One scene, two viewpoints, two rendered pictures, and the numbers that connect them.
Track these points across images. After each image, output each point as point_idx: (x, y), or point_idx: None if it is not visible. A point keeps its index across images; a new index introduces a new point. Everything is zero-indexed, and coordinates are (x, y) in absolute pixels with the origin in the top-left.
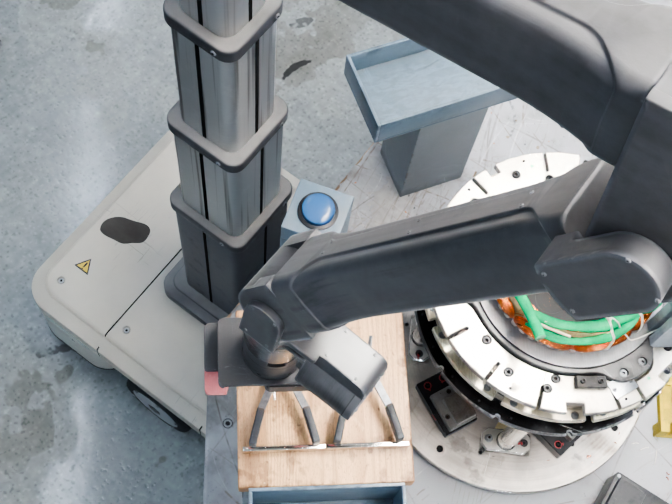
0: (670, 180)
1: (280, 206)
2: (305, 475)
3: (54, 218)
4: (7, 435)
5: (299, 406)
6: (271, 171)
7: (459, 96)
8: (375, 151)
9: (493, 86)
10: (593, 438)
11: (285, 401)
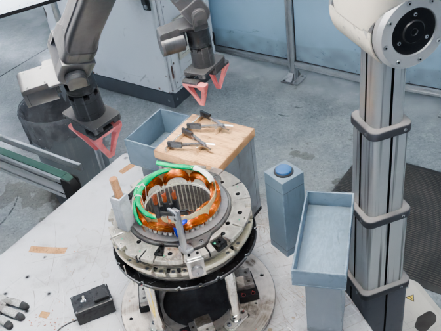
0: None
1: (355, 287)
2: (181, 127)
3: None
4: None
5: (205, 132)
6: (359, 255)
7: (311, 243)
8: (346, 299)
9: (308, 259)
10: (134, 307)
11: (210, 130)
